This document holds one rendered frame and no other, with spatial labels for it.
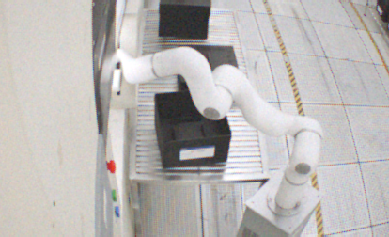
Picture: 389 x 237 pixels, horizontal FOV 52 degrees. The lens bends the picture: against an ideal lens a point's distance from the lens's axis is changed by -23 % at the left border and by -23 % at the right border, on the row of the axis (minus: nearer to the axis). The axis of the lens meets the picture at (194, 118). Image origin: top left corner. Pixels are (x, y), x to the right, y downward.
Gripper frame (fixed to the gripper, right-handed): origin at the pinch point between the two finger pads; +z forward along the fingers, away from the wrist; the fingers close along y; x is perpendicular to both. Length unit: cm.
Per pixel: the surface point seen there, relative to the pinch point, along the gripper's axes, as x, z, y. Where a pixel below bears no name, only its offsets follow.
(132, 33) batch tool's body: 10.4, -33.9, 16.8
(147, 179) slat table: -43, -42, -13
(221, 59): -33, -73, 54
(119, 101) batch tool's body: -27.2, -28.1, 16.5
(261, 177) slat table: -43, -90, -10
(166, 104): -33, -49, 21
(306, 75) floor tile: -119, -154, 149
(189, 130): -42, -59, 15
